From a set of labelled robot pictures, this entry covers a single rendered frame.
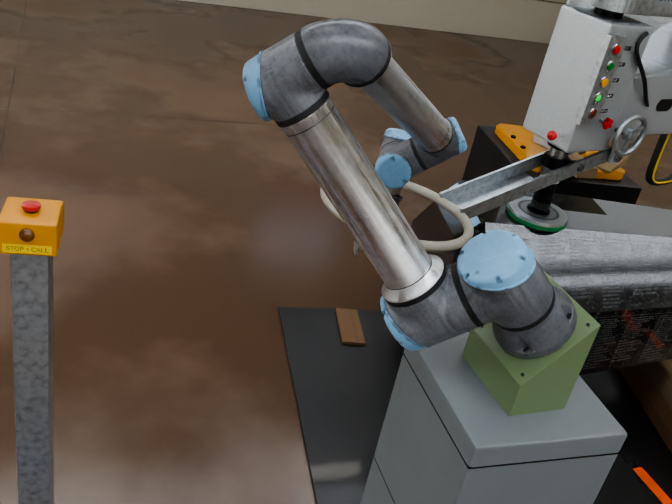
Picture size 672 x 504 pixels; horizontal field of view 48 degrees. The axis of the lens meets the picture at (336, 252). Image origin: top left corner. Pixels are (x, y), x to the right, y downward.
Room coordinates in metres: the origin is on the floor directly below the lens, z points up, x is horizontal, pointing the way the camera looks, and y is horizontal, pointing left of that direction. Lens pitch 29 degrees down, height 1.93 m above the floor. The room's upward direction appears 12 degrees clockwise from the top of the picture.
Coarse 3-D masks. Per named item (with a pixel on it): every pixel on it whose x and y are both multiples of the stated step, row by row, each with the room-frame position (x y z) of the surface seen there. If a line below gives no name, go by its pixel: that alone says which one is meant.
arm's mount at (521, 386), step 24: (576, 312) 1.47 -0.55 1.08; (480, 336) 1.51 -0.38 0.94; (576, 336) 1.41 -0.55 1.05; (480, 360) 1.48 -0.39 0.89; (504, 360) 1.42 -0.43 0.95; (528, 360) 1.40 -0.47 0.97; (552, 360) 1.38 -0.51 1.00; (576, 360) 1.41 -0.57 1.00; (504, 384) 1.39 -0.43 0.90; (528, 384) 1.36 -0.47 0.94; (552, 384) 1.39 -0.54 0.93; (504, 408) 1.37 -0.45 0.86; (528, 408) 1.37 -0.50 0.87; (552, 408) 1.40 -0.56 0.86
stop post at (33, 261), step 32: (0, 224) 1.34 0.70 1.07; (32, 224) 1.36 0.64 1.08; (32, 256) 1.37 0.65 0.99; (32, 288) 1.37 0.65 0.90; (32, 320) 1.37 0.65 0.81; (32, 352) 1.37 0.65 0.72; (32, 384) 1.37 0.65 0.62; (32, 416) 1.37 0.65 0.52; (32, 448) 1.37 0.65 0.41; (32, 480) 1.37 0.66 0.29
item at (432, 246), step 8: (408, 184) 2.34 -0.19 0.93; (416, 184) 2.34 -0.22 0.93; (320, 192) 2.08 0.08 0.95; (416, 192) 2.33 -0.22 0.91; (424, 192) 2.32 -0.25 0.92; (432, 192) 2.31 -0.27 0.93; (328, 200) 2.01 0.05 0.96; (432, 200) 2.30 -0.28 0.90; (440, 200) 2.28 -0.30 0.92; (448, 200) 2.28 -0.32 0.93; (328, 208) 1.99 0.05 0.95; (448, 208) 2.25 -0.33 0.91; (456, 208) 2.23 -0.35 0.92; (336, 216) 1.96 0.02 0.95; (456, 216) 2.21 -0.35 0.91; (464, 216) 2.18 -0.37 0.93; (464, 224) 2.14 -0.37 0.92; (464, 232) 2.07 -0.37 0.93; (472, 232) 2.08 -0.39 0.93; (424, 240) 1.91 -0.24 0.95; (456, 240) 1.97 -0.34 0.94; (464, 240) 2.00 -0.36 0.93; (424, 248) 1.89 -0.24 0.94; (432, 248) 1.90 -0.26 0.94; (440, 248) 1.92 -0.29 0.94; (448, 248) 1.93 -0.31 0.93; (456, 248) 1.96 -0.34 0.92
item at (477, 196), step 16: (528, 160) 2.50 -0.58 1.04; (592, 160) 2.53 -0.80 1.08; (480, 176) 2.39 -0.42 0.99; (496, 176) 2.42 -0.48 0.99; (512, 176) 2.47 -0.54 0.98; (528, 176) 2.47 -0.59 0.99; (544, 176) 2.40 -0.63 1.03; (560, 176) 2.45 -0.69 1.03; (448, 192) 2.31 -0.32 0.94; (464, 192) 2.35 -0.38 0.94; (480, 192) 2.37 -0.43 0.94; (496, 192) 2.37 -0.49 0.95; (512, 192) 2.32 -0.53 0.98; (528, 192) 2.37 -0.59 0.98; (464, 208) 2.21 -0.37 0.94; (480, 208) 2.25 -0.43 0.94
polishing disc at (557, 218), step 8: (520, 200) 2.56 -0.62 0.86; (528, 200) 2.58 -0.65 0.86; (512, 208) 2.47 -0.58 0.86; (520, 208) 2.49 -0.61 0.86; (552, 208) 2.55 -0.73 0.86; (560, 208) 2.56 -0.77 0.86; (520, 216) 2.43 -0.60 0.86; (528, 216) 2.43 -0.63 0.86; (536, 216) 2.45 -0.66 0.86; (544, 216) 2.46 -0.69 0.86; (552, 216) 2.48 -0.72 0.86; (560, 216) 2.49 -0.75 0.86; (536, 224) 2.40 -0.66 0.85; (544, 224) 2.40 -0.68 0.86; (552, 224) 2.41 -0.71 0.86; (560, 224) 2.43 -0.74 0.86
